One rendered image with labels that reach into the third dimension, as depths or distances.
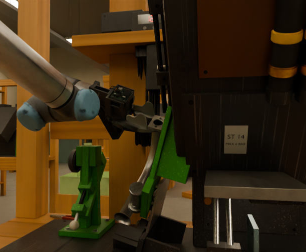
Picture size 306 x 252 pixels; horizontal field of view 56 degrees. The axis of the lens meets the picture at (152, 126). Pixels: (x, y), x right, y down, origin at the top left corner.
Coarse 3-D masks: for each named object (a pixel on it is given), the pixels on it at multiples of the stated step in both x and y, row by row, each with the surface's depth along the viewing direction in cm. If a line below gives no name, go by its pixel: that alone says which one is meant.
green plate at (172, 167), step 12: (168, 108) 65; (168, 120) 65; (168, 132) 66; (168, 144) 66; (156, 156) 65; (168, 156) 66; (156, 168) 65; (168, 168) 66; (180, 168) 65; (156, 180) 70; (180, 180) 65
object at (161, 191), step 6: (162, 180) 72; (168, 180) 82; (156, 186) 68; (162, 186) 72; (156, 192) 68; (162, 192) 75; (156, 198) 68; (162, 198) 79; (156, 204) 70; (162, 204) 83; (150, 210) 69; (156, 210) 73; (150, 216) 68; (156, 216) 76; (150, 222) 68; (150, 228) 70
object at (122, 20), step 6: (108, 12) 101; (114, 12) 100; (120, 12) 100; (126, 12) 99; (102, 18) 101; (108, 18) 101; (114, 18) 100; (120, 18) 100; (126, 18) 99; (102, 24) 101; (108, 24) 100; (114, 24) 100; (120, 24) 100; (126, 24) 99; (102, 30) 101; (108, 30) 100; (114, 30) 100; (120, 30) 100; (126, 30) 99
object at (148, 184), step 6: (150, 180) 65; (144, 186) 64; (150, 186) 64; (144, 192) 63; (150, 192) 64; (144, 198) 64; (150, 198) 67; (144, 204) 65; (150, 204) 69; (144, 210) 67; (144, 216) 68
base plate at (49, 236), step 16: (48, 224) 99; (64, 224) 99; (16, 240) 84; (32, 240) 84; (48, 240) 84; (64, 240) 84; (80, 240) 84; (96, 240) 84; (112, 240) 84; (192, 240) 84
